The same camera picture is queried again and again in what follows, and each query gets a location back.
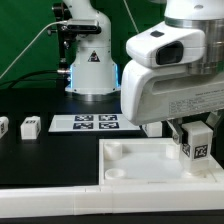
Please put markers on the white L-shaped obstacle fence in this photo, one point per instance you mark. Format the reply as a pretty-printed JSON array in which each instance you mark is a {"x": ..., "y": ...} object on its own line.
[{"x": 64, "y": 201}]

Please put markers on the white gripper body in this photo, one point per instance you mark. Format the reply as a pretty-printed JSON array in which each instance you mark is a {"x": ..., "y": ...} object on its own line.
[{"x": 173, "y": 72}]

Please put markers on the white tag sheet base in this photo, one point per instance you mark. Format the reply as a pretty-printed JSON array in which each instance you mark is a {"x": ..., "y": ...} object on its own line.
[{"x": 90, "y": 122}]

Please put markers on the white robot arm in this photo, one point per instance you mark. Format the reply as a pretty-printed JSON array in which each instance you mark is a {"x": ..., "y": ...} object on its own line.
[{"x": 93, "y": 72}]

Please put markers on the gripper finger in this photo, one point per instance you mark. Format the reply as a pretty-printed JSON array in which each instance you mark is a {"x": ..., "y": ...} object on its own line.
[
  {"x": 177, "y": 133},
  {"x": 214, "y": 119}
]

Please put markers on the white square table top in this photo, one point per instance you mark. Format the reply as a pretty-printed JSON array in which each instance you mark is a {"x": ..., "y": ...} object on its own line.
[{"x": 147, "y": 161}]

